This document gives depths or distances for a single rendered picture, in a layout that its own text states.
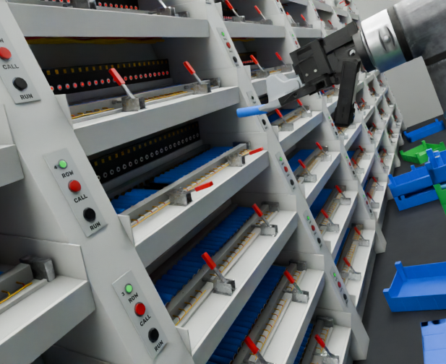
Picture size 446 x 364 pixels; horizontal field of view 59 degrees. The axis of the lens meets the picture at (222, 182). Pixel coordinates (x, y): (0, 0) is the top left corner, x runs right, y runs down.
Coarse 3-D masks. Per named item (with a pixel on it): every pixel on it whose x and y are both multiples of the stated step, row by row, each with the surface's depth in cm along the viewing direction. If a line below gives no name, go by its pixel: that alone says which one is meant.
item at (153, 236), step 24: (192, 144) 110; (216, 144) 117; (264, 144) 110; (144, 168) 91; (240, 168) 95; (264, 168) 108; (192, 192) 81; (216, 192) 82; (120, 216) 58; (168, 216) 69; (192, 216) 74; (144, 240) 61; (168, 240) 67; (144, 264) 61
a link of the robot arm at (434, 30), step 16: (416, 0) 58; (432, 0) 56; (400, 16) 58; (416, 16) 57; (432, 16) 56; (400, 32) 58; (416, 32) 58; (432, 32) 57; (416, 48) 59; (432, 48) 58
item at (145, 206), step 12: (240, 144) 109; (204, 168) 89; (216, 168) 92; (180, 180) 82; (192, 180) 84; (204, 180) 85; (156, 192) 76; (144, 204) 70; (156, 204) 73; (132, 216) 67; (144, 216) 68
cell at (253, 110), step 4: (264, 104) 75; (240, 108) 77; (244, 108) 77; (248, 108) 76; (252, 108) 76; (256, 108) 75; (236, 112) 77; (240, 112) 77; (244, 112) 77; (248, 112) 76; (252, 112) 76; (256, 112) 76; (260, 112) 75; (264, 112) 75; (268, 112) 76; (240, 116) 78; (244, 116) 77
